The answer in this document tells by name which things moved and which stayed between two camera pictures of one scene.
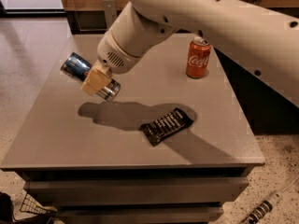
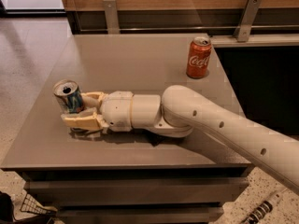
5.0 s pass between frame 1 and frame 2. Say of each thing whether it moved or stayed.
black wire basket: stayed
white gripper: moved
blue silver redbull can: moved
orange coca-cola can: stayed
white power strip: stayed
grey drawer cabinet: stayed
